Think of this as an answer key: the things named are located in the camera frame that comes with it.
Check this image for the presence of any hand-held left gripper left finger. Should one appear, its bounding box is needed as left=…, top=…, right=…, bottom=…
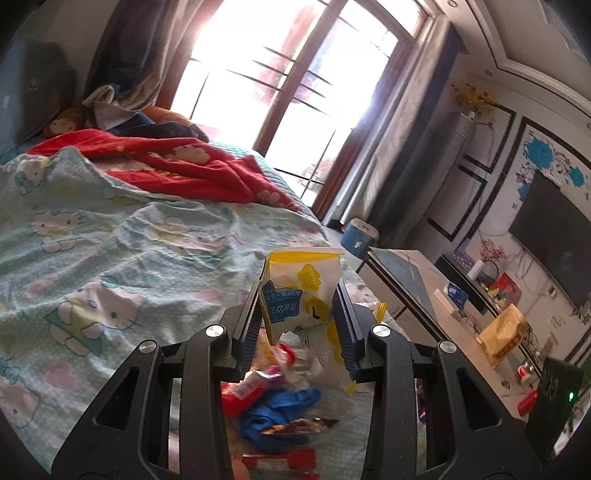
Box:
left=51, top=279, right=265, bottom=480

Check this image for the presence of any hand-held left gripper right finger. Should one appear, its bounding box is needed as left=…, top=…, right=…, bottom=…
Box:
left=331, top=281, right=541, bottom=480

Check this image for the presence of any yellow white snack bag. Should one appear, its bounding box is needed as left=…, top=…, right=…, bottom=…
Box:
left=259, top=247, right=358, bottom=394

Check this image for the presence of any red bottle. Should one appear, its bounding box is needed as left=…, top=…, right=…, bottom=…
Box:
left=517, top=390, right=541, bottom=418

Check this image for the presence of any clear plastic wrapper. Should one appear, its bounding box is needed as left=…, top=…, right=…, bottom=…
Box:
left=272, top=330, right=326, bottom=388

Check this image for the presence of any red crumpled wrapper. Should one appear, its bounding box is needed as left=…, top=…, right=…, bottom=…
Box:
left=222, top=351, right=296, bottom=418

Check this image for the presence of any brown paper bag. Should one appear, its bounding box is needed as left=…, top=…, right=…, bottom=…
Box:
left=475, top=304, right=531, bottom=370

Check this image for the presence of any white blue coffee table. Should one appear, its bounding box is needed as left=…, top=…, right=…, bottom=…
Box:
left=358, top=247, right=555, bottom=421

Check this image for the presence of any brown snack wrapper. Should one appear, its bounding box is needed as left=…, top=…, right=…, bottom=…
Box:
left=261, top=416, right=340, bottom=437

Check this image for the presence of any blue cooler box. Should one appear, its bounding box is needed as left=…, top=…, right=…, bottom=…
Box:
left=341, top=218, right=380, bottom=256

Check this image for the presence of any white flat box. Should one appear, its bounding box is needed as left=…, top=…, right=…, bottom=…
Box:
left=431, top=288, right=462, bottom=317

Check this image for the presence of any blue packet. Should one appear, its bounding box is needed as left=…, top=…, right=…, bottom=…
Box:
left=444, top=283, right=470, bottom=309

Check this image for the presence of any red flat packet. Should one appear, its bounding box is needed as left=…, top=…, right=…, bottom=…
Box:
left=242, top=448, right=319, bottom=480

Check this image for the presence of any red colourful box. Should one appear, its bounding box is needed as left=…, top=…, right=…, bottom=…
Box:
left=488, top=272, right=523, bottom=305

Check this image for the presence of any black white television stand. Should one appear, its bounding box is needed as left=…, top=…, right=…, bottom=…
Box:
left=434, top=251, right=583, bottom=365

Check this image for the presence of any white vase with red flowers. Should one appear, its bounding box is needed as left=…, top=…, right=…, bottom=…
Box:
left=467, top=237, right=502, bottom=280

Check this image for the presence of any light blue cat print blanket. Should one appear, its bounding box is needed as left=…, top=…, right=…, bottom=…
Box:
left=0, top=148, right=370, bottom=480

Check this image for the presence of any red printed blanket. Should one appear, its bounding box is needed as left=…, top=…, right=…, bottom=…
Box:
left=25, top=128, right=303, bottom=213

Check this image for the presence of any grey blue curtain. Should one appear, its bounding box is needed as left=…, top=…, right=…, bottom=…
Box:
left=355, top=18, right=467, bottom=237

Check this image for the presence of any grey standing air conditioner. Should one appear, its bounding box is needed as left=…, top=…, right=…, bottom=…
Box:
left=416, top=110, right=478, bottom=245

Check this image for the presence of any dark cloth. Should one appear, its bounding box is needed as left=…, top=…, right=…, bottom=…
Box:
left=111, top=121, right=208, bottom=142

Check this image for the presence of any orange pillow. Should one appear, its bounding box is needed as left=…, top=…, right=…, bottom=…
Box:
left=141, top=106, right=211, bottom=141

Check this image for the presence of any brown framed window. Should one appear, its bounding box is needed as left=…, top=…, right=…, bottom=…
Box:
left=157, top=0, right=444, bottom=223

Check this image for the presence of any white cloth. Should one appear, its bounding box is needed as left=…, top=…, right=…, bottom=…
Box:
left=82, top=84, right=136, bottom=131

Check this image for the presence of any brown stuffed toy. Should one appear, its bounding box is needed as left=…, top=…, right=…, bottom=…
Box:
left=41, top=107, right=88, bottom=138

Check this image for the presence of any dark grey curtain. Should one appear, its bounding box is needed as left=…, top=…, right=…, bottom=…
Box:
left=85, top=0, right=227, bottom=114

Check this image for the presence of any blue padded headboard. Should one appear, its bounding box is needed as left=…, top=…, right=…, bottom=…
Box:
left=0, top=37, right=79, bottom=158

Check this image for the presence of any black wall television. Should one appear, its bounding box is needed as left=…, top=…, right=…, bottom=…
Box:
left=508, top=170, right=591, bottom=311

